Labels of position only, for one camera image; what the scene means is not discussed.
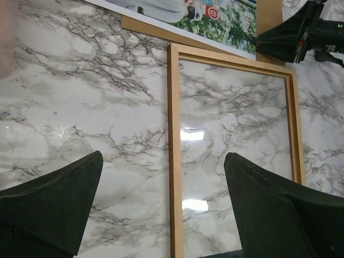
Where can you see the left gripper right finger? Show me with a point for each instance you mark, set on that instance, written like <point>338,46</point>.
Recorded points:
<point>277,217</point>

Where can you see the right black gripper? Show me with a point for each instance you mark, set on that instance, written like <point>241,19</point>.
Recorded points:
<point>306,30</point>

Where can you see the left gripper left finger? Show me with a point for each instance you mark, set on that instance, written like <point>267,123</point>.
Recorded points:
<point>47,216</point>

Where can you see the brown frame backing board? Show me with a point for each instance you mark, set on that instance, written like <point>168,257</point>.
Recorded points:
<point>268,16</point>

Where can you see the photo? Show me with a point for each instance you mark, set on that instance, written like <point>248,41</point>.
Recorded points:
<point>226,25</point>

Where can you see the clear acrylic glass sheet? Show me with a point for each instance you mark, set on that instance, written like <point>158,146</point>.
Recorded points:
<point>225,110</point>

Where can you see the brown wooden picture frame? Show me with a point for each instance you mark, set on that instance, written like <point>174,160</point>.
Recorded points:
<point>177,52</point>

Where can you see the pink plastic storage box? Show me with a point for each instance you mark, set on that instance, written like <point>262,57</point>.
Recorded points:
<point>9,24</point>

